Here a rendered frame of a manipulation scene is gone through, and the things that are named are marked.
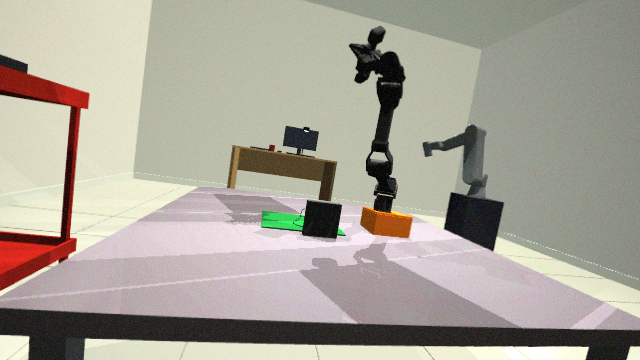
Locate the green circuit board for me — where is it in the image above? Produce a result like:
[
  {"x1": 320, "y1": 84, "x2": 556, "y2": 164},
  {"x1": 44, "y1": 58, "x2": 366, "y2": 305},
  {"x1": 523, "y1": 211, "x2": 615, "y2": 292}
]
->
[{"x1": 261, "y1": 211, "x2": 346, "y2": 236}]

